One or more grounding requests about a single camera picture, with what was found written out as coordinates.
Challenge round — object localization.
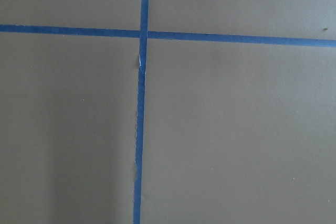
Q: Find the long blue tape strip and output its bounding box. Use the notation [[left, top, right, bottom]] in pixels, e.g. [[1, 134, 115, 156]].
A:
[[133, 0, 149, 223]]

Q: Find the crossing blue tape strip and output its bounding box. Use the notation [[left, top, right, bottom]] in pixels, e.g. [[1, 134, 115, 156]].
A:
[[1, 24, 335, 48]]

